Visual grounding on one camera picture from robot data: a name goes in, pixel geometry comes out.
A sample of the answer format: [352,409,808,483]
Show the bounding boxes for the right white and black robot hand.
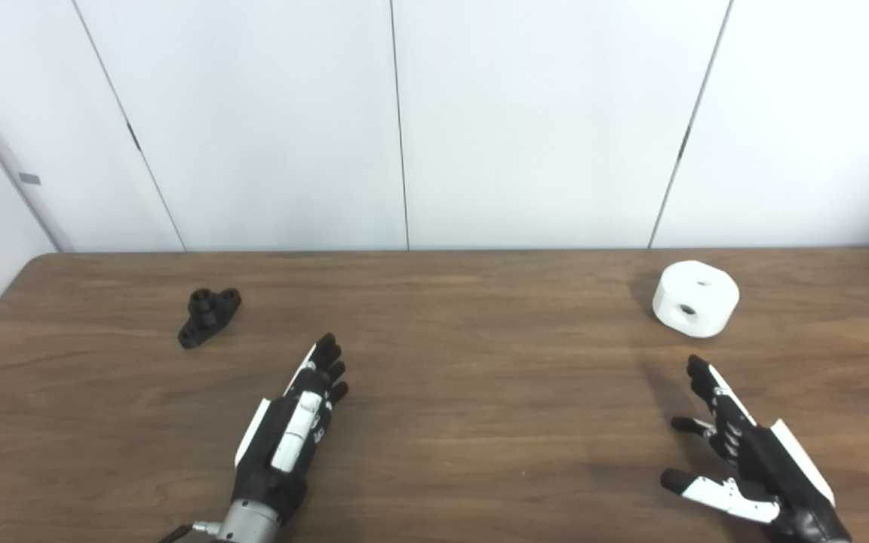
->
[659,354,852,543]

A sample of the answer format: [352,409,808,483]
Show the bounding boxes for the black flanged holder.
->
[177,287,243,350]

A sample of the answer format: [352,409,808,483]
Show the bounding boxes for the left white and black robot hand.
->
[232,333,350,523]

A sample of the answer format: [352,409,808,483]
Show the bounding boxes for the round white plastic piece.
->
[652,260,741,339]

